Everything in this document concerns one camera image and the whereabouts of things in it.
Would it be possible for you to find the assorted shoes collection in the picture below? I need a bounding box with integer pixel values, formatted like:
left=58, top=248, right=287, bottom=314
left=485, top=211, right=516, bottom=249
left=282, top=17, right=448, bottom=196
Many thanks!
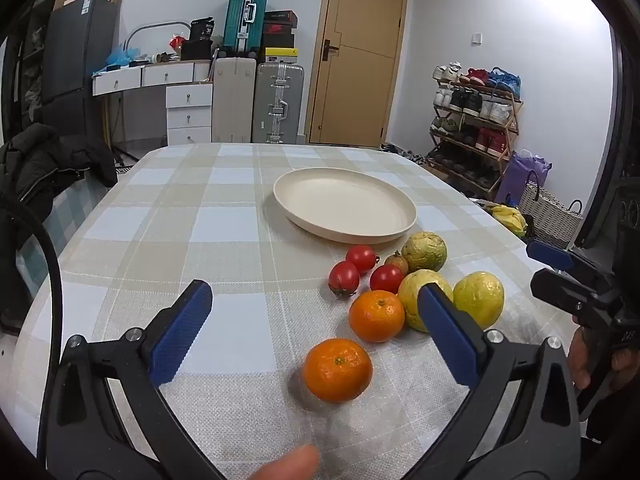
left=431, top=62, right=522, bottom=188

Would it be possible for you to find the cream round plate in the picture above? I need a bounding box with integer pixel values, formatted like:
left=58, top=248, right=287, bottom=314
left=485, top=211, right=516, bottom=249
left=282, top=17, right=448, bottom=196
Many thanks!
left=273, top=167, right=417, bottom=246

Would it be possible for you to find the black cable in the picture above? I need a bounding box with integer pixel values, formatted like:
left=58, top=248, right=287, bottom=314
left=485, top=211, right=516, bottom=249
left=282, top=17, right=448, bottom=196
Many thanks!
left=0, top=200, right=65, bottom=361

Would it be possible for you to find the dark open cabinet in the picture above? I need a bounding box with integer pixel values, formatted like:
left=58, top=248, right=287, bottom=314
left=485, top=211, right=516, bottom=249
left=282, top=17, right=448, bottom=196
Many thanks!
left=2, top=0, right=56, bottom=141

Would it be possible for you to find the yellow and black shoe box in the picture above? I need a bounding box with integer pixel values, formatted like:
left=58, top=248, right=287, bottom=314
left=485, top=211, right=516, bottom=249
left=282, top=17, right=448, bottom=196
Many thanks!
left=258, top=47, right=300, bottom=65

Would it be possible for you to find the bunch of bananas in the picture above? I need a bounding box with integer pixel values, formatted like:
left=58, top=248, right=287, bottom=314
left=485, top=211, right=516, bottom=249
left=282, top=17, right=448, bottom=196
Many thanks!
left=487, top=204, right=528, bottom=238

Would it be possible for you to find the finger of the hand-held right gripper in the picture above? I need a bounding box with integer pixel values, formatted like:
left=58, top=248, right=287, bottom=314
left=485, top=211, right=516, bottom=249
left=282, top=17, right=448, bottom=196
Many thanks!
left=526, top=240, right=616, bottom=281
left=530, top=269, right=621, bottom=322

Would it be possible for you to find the person's left hand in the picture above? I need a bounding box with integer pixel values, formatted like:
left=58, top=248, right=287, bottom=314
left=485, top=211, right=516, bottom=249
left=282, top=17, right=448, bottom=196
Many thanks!
left=240, top=444, right=322, bottom=480

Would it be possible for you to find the purple bag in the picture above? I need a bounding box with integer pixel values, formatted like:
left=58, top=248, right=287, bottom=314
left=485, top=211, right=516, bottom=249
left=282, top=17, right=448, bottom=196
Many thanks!
left=495, top=152, right=552, bottom=206

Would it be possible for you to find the wooden door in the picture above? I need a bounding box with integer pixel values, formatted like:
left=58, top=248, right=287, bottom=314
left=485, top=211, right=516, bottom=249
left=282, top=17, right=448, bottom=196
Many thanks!
left=303, top=0, right=411, bottom=148

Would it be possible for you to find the grey arched desk frame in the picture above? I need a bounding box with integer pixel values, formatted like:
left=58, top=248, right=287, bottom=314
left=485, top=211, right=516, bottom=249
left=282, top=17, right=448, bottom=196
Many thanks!
left=124, top=21, right=191, bottom=56

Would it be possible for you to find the person's right hand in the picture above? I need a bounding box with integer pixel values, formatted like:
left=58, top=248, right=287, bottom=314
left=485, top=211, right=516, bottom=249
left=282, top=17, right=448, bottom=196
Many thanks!
left=569, top=327, right=640, bottom=392

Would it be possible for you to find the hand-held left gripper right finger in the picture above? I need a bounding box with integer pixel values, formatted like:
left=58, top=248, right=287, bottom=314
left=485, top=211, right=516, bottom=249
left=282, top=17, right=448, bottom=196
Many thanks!
left=400, top=282, right=583, bottom=480

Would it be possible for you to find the blue plastic bag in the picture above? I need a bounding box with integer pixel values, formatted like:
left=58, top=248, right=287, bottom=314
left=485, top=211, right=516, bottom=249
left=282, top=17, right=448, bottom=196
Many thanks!
left=106, top=45, right=141, bottom=68

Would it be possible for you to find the teal suitcase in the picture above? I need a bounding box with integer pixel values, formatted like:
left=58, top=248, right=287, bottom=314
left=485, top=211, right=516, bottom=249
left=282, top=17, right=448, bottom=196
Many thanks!
left=222, top=0, right=271, bottom=58

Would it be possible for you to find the wooden shoe rack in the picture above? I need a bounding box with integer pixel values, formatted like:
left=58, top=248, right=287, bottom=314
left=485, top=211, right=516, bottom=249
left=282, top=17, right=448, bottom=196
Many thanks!
left=427, top=67, right=523, bottom=201

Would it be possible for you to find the black puffer jacket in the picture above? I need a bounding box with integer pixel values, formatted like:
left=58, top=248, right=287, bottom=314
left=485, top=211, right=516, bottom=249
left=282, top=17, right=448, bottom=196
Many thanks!
left=0, top=122, right=118, bottom=331

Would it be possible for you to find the silver suitcase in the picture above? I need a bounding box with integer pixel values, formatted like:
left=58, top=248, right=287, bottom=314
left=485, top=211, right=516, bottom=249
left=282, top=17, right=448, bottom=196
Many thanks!
left=251, top=62, right=305, bottom=145

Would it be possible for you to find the white desk with drawers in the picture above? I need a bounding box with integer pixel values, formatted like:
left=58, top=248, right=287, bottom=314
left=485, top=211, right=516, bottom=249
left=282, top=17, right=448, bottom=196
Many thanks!
left=91, top=60, right=215, bottom=147

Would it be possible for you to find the black printed pouch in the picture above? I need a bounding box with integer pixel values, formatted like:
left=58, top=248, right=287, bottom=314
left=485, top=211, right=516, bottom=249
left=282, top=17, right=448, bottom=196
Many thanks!
left=189, top=17, right=216, bottom=43

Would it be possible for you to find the brown-blotched guava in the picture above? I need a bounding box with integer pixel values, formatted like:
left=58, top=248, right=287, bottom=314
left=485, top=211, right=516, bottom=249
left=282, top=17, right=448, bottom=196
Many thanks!
left=401, top=231, right=447, bottom=273

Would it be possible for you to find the beige suitcase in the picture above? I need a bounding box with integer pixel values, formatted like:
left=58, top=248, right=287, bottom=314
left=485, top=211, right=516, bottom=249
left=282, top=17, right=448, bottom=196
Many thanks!
left=212, top=56, right=257, bottom=144

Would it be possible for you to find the orange mandarin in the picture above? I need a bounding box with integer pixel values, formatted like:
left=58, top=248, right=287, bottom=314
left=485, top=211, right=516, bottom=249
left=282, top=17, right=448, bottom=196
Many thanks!
left=348, top=290, right=406, bottom=344
left=302, top=338, right=373, bottom=404

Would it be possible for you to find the woven basket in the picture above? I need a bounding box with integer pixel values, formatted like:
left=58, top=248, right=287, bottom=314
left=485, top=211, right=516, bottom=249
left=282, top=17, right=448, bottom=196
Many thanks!
left=518, top=182, right=584, bottom=250

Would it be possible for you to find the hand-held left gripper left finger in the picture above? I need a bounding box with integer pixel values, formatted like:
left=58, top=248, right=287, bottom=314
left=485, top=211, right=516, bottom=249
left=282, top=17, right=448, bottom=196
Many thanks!
left=37, top=280, right=226, bottom=480

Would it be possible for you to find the pile of sneakers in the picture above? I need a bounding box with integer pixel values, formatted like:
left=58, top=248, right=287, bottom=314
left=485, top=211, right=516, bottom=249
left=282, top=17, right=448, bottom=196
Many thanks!
left=380, top=142, right=426, bottom=163

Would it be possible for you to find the yellow guava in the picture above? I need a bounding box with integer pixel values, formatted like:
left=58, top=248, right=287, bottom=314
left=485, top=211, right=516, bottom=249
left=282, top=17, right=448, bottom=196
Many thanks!
left=452, top=271, right=505, bottom=330
left=397, top=269, right=453, bottom=333

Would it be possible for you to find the dark grey refrigerator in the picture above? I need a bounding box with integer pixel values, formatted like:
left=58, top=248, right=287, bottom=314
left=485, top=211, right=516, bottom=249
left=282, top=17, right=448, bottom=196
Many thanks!
left=40, top=0, right=121, bottom=146

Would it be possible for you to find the red tomato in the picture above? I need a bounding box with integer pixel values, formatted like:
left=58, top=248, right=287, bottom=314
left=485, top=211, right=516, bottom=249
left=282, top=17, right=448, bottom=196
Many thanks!
left=370, top=264, right=405, bottom=295
left=345, top=245, right=379, bottom=274
left=328, top=261, right=361, bottom=300

